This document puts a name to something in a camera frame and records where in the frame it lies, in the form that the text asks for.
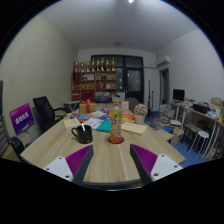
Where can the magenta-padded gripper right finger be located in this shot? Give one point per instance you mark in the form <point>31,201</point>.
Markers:
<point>146,160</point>

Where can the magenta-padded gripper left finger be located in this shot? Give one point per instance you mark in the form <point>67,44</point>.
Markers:
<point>78,160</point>

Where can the orange-capped yellow-label drink bottle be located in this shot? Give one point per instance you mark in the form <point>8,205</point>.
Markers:
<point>116,126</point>

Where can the black dotted mug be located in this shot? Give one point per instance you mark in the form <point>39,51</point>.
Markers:
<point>84,136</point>

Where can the flat round red coaster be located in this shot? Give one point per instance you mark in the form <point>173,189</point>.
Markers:
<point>120,141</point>

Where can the red lollipop on white stick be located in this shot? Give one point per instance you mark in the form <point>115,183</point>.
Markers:
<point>83,127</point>

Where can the yellow paper envelope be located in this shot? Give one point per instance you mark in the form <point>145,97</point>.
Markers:
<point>134,128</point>

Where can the pale yellow paper pad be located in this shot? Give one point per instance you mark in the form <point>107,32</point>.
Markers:
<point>71,123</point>

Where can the white open book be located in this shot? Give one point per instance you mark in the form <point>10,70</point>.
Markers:
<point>93,122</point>

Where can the teal book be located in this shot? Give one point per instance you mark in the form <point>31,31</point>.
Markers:
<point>104,126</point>

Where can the orange book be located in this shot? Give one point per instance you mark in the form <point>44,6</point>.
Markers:
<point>128,117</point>

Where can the pink flowers in white pot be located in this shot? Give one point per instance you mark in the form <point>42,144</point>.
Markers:
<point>140,111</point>

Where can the stack of books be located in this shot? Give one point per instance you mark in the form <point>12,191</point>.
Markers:
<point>165,115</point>

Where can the yellow gift box, red ribbon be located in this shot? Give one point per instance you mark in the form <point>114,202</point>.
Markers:
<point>87,107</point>

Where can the black tripod stand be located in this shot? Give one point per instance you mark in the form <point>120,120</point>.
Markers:
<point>149,103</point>

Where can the small white side table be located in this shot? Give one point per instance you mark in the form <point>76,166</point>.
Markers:
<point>72,104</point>

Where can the tall standing card box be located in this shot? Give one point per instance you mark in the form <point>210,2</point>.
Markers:
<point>125,106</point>

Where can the black office chair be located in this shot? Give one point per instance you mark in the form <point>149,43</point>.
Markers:
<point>45,111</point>

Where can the white round stool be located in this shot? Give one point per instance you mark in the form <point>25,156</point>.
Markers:
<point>201,135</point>

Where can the purple sign board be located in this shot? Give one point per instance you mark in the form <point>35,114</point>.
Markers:
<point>21,118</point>

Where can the cluttered wooden side desk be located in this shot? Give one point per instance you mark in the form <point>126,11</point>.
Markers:
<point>200,111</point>

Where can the black computer monitor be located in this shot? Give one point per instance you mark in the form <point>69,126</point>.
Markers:
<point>178,94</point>

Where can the silver ribbed suitcase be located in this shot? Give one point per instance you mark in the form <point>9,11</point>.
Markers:
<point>3,136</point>

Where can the wooden shelf unit with trophies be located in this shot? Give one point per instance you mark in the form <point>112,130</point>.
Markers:
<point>95,83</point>

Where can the black framed glass door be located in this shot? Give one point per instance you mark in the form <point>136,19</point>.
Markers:
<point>133,80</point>

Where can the ceiling tube light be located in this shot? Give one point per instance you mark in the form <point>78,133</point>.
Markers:
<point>131,1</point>

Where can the white wall air conditioner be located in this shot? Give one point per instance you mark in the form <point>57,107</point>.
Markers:
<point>163,61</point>

